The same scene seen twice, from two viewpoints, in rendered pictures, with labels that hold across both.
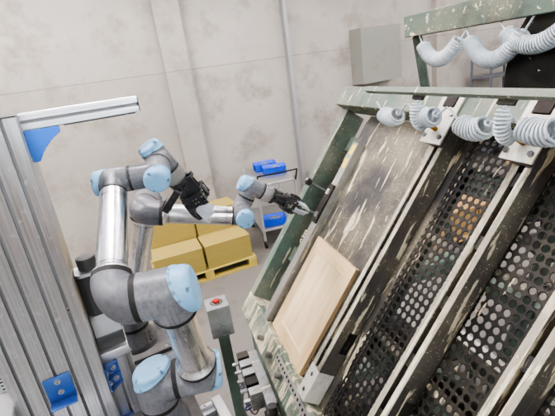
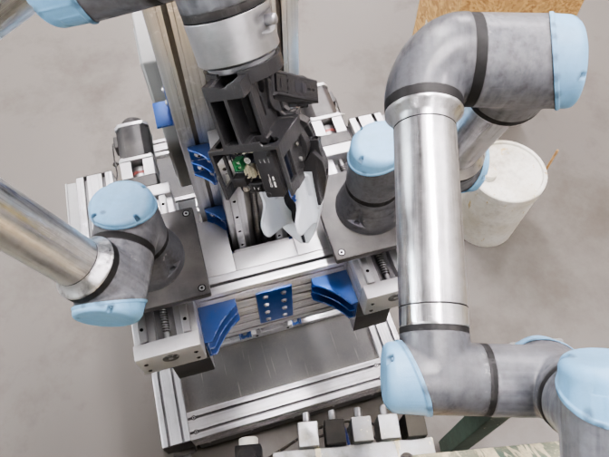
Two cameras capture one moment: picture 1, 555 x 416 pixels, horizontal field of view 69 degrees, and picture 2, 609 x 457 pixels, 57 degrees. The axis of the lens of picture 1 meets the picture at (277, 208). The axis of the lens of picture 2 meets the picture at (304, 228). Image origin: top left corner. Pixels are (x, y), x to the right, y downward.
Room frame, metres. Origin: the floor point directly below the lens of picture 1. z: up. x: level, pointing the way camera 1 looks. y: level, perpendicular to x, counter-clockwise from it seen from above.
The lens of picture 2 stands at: (1.42, -0.06, 2.10)
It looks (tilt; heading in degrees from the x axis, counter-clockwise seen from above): 59 degrees down; 100
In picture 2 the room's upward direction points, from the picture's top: straight up
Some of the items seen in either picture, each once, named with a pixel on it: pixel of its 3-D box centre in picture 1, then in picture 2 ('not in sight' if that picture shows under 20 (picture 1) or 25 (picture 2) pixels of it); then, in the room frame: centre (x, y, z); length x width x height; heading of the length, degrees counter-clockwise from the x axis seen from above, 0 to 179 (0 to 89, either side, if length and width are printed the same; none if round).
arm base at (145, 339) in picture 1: (135, 333); (371, 193); (1.45, 0.66, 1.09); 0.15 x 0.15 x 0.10
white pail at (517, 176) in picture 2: not in sight; (499, 189); (1.98, 1.37, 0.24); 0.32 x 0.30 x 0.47; 26
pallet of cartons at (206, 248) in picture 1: (198, 242); not in sight; (4.17, 0.93, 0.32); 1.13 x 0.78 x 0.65; 116
